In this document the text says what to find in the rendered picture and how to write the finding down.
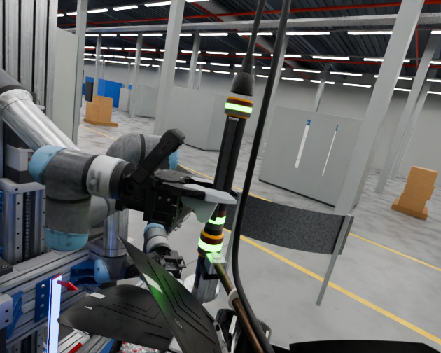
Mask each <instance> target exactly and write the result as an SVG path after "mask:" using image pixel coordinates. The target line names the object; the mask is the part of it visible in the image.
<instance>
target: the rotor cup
mask: <svg viewBox="0 0 441 353"><path fill-rule="evenodd" d="M233 316H236V317H237V319H236V322H235V325H234V329H233V332H232V333H229V330H230V326H231V323H232V318H233ZM214 320H215V321H216V322H218V324H219V325H220V328H221V331H222V333H223V337H224V340H225V341H226V344H227V346H226V347H227V350H228V353H255V351H254V349H253V346H252V344H251V342H250V340H249V338H248V336H247V334H246V332H245V330H244V328H243V326H242V323H241V322H240V320H239V317H238V316H237V313H236V312H235V310H231V309H227V308H222V309H219V310H218V311H217V313H216V317H215V319H214ZM258 322H259V324H260V326H261V328H262V330H263V331H264V333H265V335H266V332H267V331H269V334H268V337H267V339H268V340H269V342H270V340H271V336H272V330H271V328H270V327H269V326H268V325H267V324H266V323H264V322H262V321H260V320H259V319H258Z"/></svg>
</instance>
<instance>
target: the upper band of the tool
mask: <svg viewBox="0 0 441 353"><path fill-rule="evenodd" d="M227 98H229V99H237V100H241V101H245V102H250V103H253V101H251V100H247V99H242V98H238V97H229V96H227ZM226 104H232V103H227V102H226ZM234 105H238V106H242V105H239V104H234ZM245 107H248V106H245ZM248 108H251V107H248ZM226 109H230V108H226ZM251 109H252V108H251ZM232 110H236V109H232ZM236 111H240V110H236ZM242 112H246V111H242ZM246 113H250V112H246ZM225 114H226V115H228V116H234V117H238V118H245V119H248V117H244V116H238V115H234V114H231V113H225Z"/></svg>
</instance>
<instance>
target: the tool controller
mask: <svg viewBox="0 0 441 353"><path fill-rule="evenodd" d="M192 210H193V209H192V208H191V207H187V206H185V205H184V206H183V209H182V213H178V216H177V220H176V222H175V223H173V224H172V227H169V226H164V225H163V227H164V229H165V230H166V232H167V235H168V234H170V232H171V231H173V230H174V231H177V230H178V229H179V228H181V226H182V223H183V222H184V221H185V220H186V219H187V218H188V217H189V216H190V213H191V211H192ZM151 220H154V221H160V222H163V223H166V221H161V220H157V219H151Z"/></svg>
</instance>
